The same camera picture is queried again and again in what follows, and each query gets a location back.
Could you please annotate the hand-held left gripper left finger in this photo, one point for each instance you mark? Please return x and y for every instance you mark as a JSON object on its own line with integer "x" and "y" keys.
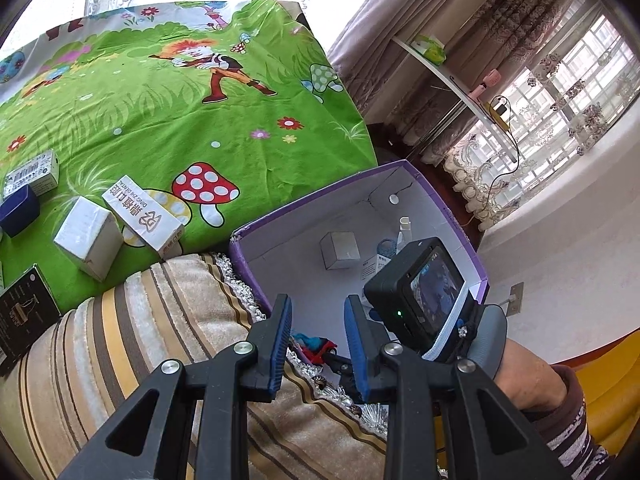
{"x": 280, "y": 355}

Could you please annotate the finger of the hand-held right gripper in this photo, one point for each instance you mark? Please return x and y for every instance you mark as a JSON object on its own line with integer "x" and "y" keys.
{"x": 339, "y": 364}

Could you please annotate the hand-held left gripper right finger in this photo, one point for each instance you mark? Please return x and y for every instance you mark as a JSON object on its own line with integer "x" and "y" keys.
{"x": 356, "y": 355}

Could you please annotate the red toy car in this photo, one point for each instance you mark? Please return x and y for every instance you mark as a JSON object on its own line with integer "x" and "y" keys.
{"x": 320, "y": 351}

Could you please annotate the white medicine box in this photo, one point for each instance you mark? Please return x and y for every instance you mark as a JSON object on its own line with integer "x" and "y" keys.
{"x": 372, "y": 270}

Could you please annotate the blue and white patterned ball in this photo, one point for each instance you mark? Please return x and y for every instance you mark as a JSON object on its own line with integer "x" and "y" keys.
{"x": 386, "y": 249}

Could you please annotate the white spray bottle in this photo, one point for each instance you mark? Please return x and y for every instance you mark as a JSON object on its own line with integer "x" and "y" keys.
{"x": 405, "y": 232}

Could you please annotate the small white cube box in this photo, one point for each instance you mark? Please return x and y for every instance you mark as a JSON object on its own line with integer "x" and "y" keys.
{"x": 85, "y": 235}
{"x": 340, "y": 252}

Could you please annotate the purple cardboard box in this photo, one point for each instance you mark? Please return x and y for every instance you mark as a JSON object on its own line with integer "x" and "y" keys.
{"x": 310, "y": 285}

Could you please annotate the person's right forearm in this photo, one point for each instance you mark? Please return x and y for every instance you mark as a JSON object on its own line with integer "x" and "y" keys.
{"x": 540, "y": 385}

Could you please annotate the floral lace curtain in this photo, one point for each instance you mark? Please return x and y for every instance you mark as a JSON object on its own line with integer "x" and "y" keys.
{"x": 465, "y": 175}

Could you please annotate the striped plush cushion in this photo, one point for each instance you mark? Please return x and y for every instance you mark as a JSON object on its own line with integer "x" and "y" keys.
{"x": 125, "y": 335}

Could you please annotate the white box with grey logo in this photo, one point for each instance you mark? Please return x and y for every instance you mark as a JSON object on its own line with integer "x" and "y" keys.
{"x": 145, "y": 215}

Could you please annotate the yellow object with charger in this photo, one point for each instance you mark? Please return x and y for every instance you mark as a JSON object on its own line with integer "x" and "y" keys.
{"x": 500, "y": 116}

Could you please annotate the pink object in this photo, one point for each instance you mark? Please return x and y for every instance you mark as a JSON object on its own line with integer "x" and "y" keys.
{"x": 487, "y": 82}

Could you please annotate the window with grille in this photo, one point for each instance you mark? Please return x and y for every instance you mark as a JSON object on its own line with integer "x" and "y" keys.
{"x": 545, "y": 105}

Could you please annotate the yellow cloth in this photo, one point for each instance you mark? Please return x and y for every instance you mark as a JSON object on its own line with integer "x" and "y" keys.
{"x": 615, "y": 385}

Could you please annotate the green tissue packet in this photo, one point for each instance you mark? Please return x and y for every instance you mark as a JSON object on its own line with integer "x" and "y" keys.
{"x": 430, "y": 49}

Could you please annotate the black box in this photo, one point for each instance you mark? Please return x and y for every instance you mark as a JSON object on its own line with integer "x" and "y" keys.
{"x": 25, "y": 310}

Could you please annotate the green cartoon printed blanket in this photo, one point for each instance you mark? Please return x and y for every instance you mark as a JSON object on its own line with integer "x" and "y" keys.
{"x": 150, "y": 110}

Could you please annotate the brown curtain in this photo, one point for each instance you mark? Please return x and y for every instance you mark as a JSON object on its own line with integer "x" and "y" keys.
{"x": 400, "y": 10}

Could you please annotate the dark blue small box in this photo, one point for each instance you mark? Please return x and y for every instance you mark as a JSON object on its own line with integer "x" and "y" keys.
{"x": 17, "y": 210}

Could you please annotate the white and teal box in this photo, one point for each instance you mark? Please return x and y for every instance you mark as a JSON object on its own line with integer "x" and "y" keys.
{"x": 30, "y": 175}

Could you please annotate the wall socket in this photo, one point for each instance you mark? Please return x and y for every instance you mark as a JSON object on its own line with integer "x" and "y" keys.
{"x": 515, "y": 296}

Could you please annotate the white wall shelf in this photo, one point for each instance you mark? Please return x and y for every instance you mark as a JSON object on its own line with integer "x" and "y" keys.
{"x": 440, "y": 67}

